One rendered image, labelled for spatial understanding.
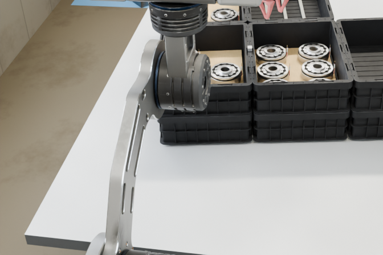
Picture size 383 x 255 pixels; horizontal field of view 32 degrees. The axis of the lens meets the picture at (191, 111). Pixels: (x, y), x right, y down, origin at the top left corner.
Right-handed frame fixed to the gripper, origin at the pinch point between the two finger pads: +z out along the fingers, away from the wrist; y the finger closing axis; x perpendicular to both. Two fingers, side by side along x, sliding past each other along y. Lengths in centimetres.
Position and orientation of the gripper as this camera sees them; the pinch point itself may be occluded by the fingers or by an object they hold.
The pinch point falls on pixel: (273, 12)
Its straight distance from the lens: 211.1
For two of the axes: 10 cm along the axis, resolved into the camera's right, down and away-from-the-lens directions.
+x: 6.8, 3.9, -6.2
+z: 0.5, 8.2, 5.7
